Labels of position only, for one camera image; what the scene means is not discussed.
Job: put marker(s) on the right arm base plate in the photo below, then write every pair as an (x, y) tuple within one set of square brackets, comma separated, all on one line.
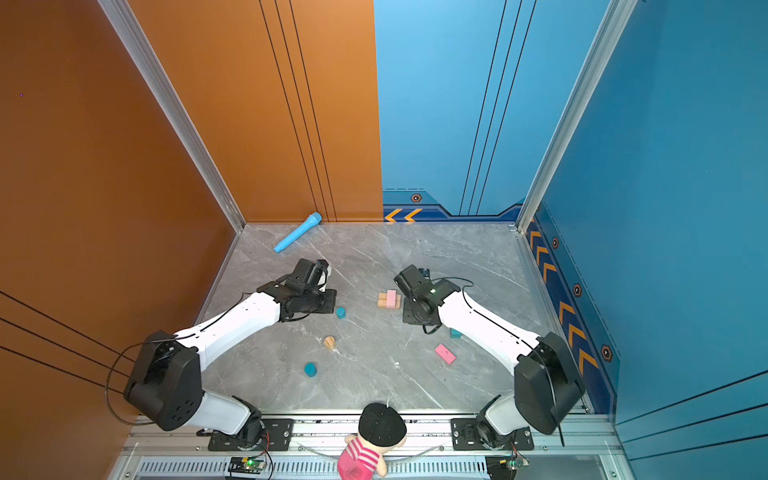
[(472, 434)]

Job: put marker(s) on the blue toy microphone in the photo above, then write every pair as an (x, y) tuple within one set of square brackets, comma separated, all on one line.
[(310, 222)]

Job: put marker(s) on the doll with black hat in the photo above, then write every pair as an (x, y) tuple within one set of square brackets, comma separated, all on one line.
[(381, 429)]

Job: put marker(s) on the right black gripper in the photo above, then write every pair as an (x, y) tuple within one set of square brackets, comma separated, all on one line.
[(407, 318)]

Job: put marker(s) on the aluminium front rail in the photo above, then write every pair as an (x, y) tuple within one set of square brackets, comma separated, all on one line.
[(586, 448)]

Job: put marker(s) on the dark pink wood block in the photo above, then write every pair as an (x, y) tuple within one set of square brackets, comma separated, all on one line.
[(445, 354)]

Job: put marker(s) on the large teal cylinder block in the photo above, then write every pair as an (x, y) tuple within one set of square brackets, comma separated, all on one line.
[(310, 369)]

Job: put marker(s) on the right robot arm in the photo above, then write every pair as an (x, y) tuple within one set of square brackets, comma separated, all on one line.
[(547, 382)]

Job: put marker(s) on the right small circuit board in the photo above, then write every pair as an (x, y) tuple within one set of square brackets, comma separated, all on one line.
[(515, 463)]

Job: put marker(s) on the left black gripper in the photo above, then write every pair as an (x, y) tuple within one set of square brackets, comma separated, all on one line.
[(331, 295)]

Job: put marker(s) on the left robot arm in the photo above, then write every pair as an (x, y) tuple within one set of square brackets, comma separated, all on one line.
[(165, 383)]

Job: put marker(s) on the light pink wood block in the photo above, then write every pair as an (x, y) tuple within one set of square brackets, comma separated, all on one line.
[(392, 299)]

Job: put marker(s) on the green circuit board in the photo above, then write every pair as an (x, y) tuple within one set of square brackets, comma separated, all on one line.
[(247, 468)]

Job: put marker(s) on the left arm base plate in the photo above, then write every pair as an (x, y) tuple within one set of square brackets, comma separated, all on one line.
[(274, 436)]

